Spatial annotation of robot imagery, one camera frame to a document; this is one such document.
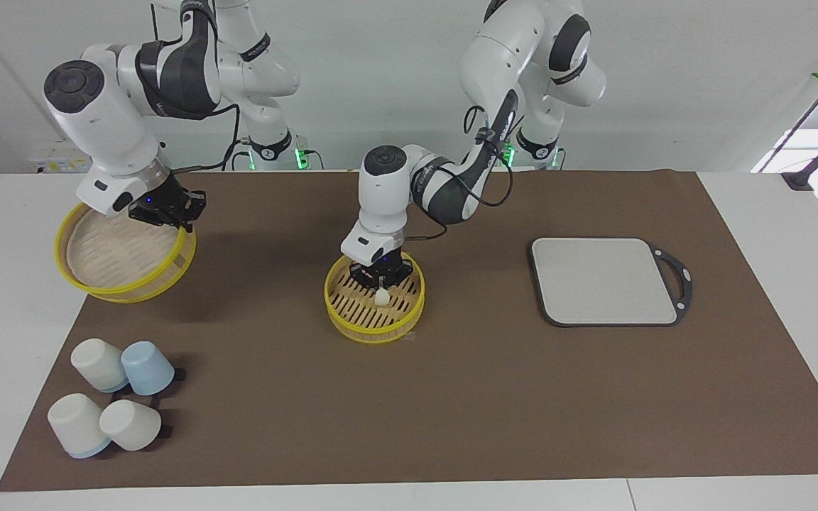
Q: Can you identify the yellow rimmed steamer lid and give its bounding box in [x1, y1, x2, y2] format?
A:
[54, 201, 198, 304]

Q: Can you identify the yellow bamboo steamer basket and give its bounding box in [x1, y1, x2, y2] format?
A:
[324, 252, 426, 345]

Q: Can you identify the white box yellow label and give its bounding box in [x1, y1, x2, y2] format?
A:
[36, 138, 94, 175]

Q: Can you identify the brown table mat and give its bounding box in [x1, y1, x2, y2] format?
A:
[0, 169, 818, 492]

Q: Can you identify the light blue plastic cup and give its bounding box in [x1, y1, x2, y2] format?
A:
[121, 341, 176, 396]

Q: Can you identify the white plastic cup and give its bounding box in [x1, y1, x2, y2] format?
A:
[70, 338, 129, 393]
[99, 399, 163, 452]
[47, 392, 113, 459]

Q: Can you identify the grey cutting board dark rim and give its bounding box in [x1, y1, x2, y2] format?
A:
[528, 236, 694, 328]

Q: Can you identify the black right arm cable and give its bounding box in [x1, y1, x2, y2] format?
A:
[150, 0, 253, 175]

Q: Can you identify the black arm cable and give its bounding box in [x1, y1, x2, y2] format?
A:
[402, 105, 518, 243]
[150, 0, 253, 175]

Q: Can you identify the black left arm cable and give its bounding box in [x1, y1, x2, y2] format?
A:
[402, 105, 518, 243]

